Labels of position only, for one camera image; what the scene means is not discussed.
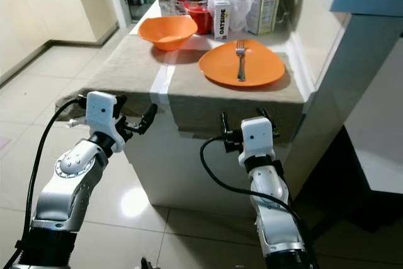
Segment clear tape strip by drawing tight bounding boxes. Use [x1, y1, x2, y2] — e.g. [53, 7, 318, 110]
[150, 64, 177, 111]

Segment beige table cloth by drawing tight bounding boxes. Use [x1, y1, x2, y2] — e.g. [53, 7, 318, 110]
[55, 35, 306, 144]

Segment orange plastic plate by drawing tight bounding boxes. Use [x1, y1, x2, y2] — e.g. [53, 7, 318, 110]
[198, 38, 287, 88]

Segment white kitchen island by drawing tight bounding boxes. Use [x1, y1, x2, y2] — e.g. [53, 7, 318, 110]
[126, 0, 347, 219]

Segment orange plastic bowl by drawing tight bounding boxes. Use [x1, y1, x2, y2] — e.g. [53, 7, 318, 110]
[138, 15, 198, 52]

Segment small white Oatside carton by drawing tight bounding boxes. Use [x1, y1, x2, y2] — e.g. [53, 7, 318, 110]
[213, 1, 232, 42]

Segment cream kitchen cabinets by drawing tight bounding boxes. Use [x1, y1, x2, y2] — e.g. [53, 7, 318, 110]
[0, 0, 117, 84]

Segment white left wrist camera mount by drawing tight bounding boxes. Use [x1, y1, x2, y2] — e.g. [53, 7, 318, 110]
[85, 91, 122, 153]

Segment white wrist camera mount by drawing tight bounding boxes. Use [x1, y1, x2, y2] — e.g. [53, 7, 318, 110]
[85, 91, 122, 153]
[238, 117, 276, 168]

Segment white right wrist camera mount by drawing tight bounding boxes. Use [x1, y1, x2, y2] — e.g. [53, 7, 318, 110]
[238, 117, 276, 168]

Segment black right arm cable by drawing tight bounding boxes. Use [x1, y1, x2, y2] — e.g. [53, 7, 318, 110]
[200, 135, 319, 269]

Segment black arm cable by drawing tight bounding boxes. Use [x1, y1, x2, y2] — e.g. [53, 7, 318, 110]
[200, 135, 319, 269]
[3, 96, 89, 269]

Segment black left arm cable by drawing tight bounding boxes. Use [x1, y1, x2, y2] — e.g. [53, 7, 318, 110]
[3, 96, 89, 269]

